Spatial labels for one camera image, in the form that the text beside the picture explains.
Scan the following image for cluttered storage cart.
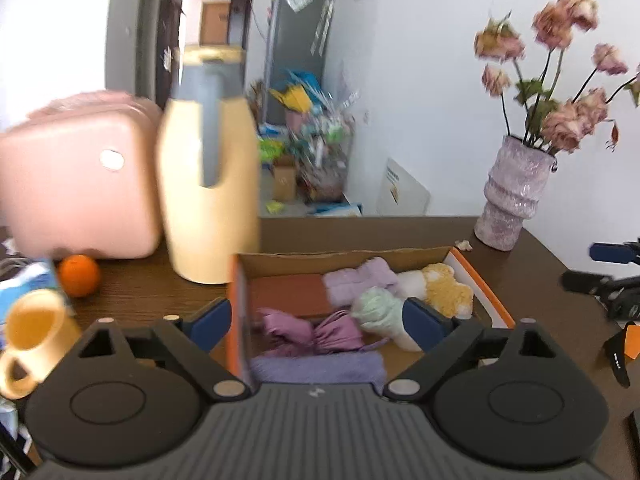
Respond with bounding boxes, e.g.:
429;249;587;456
258;70;362;217

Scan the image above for pink small suitcase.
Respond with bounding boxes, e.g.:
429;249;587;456
1;92;162;259

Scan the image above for yellow thermos jug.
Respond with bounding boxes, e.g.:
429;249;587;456
156;46;260;285

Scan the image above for grey refrigerator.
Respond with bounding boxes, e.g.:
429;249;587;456
260;0;334;126

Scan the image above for purple flat towel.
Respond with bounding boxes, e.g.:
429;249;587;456
250;351;386;391

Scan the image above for orange fruit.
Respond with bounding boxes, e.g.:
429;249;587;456
58;255;101;298

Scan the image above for lilac fluffy towel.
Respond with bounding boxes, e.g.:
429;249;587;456
322;257;398;309

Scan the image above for mint green fluffy ball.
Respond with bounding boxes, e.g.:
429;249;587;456
350;287;421;352

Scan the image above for purple folded cloth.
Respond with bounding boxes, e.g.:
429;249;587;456
260;309;390;358

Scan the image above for blue tissue pack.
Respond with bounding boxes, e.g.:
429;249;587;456
0;256;61;315

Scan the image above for red cardboard box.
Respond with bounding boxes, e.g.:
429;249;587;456
224;247;515;387

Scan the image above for dried pink roses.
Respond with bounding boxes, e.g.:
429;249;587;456
473;0;639;157

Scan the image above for yellow ceramic mug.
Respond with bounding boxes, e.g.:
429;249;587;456
1;289;81;400

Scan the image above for purple ceramic vase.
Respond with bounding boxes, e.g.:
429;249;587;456
474;136;556;252

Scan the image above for yellow white plush toy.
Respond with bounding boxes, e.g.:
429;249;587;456
397;263;474;320

